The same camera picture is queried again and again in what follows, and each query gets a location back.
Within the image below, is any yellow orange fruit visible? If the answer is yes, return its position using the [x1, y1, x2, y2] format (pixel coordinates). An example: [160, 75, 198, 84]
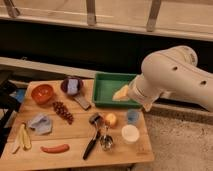
[105, 113, 117, 127]

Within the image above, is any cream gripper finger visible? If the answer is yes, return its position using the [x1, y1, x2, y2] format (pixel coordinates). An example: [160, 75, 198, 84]
[144, 103, 152, 112]
[113, 85, 129, 101]

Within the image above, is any red bowl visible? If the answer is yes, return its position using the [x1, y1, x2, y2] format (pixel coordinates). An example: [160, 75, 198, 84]
[31, 84, 54, 105]

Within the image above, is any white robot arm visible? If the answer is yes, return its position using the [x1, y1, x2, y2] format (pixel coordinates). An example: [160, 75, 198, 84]
[112, 46, 213, 112]

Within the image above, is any red sausage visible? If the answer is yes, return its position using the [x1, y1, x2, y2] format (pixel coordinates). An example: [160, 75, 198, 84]
[40, 144, 70, 153]

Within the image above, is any bunch of brown grapes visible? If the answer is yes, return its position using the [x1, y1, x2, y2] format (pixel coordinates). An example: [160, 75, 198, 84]
[53, 101, 73, 124]

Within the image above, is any dark purple bowl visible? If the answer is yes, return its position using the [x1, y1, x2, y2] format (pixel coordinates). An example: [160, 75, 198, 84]
[60, 77, 83, 96]

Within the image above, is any crumpled blue cloth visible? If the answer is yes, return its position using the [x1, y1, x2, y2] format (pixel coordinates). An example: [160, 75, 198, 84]
[27, 113, 52, 135]

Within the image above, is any light blue sponge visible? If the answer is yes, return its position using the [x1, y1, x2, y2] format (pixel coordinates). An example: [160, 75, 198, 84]
[67, 79, 78, 95]

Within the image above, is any metal measuring scoop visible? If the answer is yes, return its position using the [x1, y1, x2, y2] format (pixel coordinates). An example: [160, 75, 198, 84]
[100, 126, 113, 151]

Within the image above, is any wooden cutting board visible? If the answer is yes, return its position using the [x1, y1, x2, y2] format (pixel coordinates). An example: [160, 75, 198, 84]
[0, 81, 154, 171]

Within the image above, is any black chair frame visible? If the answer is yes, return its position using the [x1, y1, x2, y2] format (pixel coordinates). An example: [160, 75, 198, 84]
[0, 70, 22, 158]

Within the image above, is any clear blue cup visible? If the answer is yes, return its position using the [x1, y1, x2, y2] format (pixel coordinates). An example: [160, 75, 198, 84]
[126, 109, 139, 125]

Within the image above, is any white round container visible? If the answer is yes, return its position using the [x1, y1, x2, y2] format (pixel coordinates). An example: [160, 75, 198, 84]
[121, 125, 140, 144]

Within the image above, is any green plastic tray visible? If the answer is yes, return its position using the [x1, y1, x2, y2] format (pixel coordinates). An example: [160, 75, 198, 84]
[92, 73, 141, 108]

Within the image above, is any blue object on left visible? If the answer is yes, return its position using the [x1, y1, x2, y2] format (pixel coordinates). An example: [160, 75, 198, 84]
[11, 88, 26, 103]

